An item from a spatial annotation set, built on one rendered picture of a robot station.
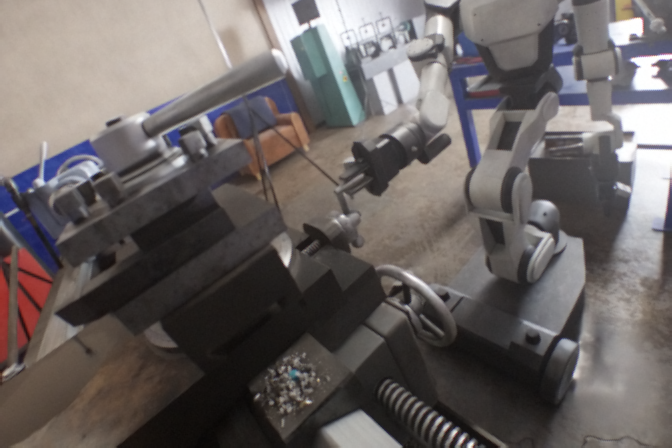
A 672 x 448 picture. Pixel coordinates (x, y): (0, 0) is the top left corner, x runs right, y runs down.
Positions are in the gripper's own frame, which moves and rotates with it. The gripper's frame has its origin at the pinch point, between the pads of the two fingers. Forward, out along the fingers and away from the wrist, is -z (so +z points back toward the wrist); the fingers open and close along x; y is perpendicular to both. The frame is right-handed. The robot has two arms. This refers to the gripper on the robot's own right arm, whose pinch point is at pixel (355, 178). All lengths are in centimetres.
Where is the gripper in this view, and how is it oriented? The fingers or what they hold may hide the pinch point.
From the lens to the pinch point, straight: 62.3
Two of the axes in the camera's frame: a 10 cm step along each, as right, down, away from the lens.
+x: -3.1, -8.5, -4.4
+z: 7.0, -5.1, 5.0
